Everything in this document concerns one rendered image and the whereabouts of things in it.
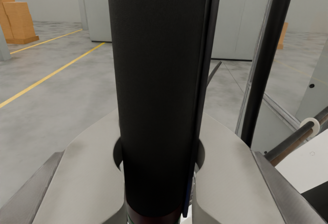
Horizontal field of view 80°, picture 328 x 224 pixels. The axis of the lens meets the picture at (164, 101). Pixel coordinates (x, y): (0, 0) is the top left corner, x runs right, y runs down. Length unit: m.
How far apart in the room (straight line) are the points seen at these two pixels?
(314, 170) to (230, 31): 5.34
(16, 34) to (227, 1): 6.63
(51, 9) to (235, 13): 11.07
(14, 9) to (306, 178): 8.11
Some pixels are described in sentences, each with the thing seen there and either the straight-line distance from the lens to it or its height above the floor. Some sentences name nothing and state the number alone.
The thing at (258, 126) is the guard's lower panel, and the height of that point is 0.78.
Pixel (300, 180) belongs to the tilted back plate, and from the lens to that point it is 0.53.
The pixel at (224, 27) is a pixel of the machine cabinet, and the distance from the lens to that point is 5.69.
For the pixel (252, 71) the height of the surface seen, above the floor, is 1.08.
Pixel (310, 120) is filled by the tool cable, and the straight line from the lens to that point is 0.39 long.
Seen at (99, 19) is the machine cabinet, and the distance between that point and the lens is 7.60.
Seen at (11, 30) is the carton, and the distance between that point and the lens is 8.44.
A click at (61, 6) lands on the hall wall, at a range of 13.94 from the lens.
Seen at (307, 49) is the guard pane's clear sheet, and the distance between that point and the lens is 1.18.
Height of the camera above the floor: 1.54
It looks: 28 degrees down
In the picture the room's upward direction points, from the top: 2 degrees clockwise
